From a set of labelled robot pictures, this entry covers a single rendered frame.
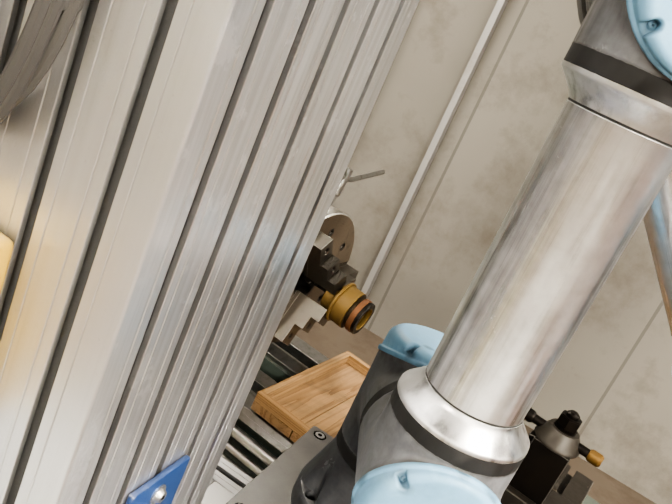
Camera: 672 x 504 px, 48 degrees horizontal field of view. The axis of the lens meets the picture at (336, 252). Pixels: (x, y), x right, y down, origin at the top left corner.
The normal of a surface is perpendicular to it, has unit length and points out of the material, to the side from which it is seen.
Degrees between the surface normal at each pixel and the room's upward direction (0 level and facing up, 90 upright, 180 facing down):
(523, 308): 90
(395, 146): 90
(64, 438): 90
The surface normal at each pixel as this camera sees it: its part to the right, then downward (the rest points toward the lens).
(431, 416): -0.15, -0.58
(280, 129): 0.83, 0.48
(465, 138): -0.40, 0.17
